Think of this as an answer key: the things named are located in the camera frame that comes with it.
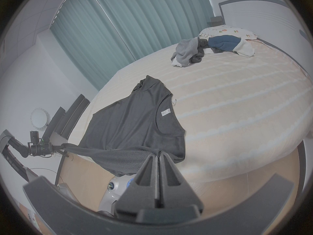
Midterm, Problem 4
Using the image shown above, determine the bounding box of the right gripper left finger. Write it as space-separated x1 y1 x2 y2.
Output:
115 153 157 221

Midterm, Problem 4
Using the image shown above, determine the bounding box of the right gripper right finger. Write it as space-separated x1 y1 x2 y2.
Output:
158 152 204 221

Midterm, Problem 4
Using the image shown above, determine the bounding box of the black T-shirt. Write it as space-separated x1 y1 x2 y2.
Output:
60 75 186 178

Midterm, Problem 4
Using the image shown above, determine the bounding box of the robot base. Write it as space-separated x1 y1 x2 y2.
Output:
98 175 137 216

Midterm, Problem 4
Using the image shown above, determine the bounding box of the bed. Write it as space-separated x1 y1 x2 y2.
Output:
55 0 313 185

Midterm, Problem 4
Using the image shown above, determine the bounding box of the white trash bin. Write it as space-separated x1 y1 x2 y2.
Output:
30 107 48 129

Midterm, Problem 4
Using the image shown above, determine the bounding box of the black chest of drawers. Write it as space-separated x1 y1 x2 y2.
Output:
43 94 90 140

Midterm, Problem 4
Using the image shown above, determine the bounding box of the blue-green curtain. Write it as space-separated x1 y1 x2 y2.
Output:
50 0 135 91
87 0 214 61

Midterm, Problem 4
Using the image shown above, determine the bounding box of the black glossy garment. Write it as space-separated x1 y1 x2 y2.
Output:
189 39 224 63

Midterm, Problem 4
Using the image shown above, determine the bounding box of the grey garment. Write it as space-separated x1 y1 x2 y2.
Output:
170 37 200 65

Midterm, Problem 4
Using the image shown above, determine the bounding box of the blue and white garment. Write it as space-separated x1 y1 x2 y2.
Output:
208 35 255 58

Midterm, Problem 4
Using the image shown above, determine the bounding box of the white printed pillow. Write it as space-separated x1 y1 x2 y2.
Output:
198 26 258 40

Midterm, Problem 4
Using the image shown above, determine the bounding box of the grey bedside table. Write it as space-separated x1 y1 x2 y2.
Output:
207 16 224 27

